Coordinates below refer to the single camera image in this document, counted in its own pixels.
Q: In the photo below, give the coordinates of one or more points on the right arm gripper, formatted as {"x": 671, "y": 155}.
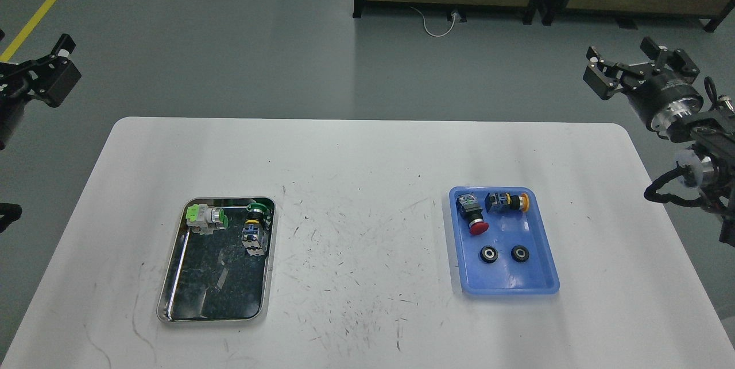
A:
{"x": 659, "y": 91}

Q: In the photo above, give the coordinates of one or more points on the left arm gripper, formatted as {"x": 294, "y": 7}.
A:
{"x": 53, "y": 84}

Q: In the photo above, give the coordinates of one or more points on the black gear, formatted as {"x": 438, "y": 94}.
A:
{"x": 488, "y": 254}
{"x": 520, "y": 253}

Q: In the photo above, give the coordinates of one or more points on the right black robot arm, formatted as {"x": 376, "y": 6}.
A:
{"x": 703, "y": 173}

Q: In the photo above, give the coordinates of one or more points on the blue plastic tray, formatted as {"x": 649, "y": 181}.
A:
{"x": 504, "y": 277}

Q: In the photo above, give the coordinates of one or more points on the silver metal tray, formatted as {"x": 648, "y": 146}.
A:
{"x": 210, "y": 278}

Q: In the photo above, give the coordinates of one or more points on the red mushroom push button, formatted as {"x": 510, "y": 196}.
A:
{"x": 471, "y": 212}

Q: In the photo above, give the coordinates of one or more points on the yellow push button switch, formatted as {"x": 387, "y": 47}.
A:
{"x": 507, "y": 202}

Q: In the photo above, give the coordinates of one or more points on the green push button switch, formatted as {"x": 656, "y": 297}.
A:
{"x": 203, "y": 219}

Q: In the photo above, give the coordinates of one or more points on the green selector switch blue contacts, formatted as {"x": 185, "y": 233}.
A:
{"x": 257, "y": 229}

